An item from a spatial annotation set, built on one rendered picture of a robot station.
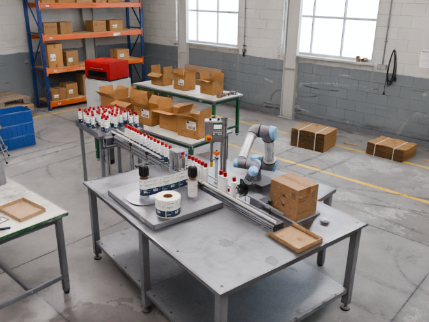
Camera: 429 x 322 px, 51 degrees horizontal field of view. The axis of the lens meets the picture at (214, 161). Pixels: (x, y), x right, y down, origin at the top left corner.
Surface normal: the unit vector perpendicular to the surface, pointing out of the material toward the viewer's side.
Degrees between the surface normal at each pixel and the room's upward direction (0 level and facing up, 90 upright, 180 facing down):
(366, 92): 90
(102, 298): 0
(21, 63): 90
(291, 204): 90
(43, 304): 0
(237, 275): 0
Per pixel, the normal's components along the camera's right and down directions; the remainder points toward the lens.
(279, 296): 0.00, -0.94
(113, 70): 0.86, 0.19
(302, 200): 0.61, 0.29
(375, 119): -0.67, 0.25
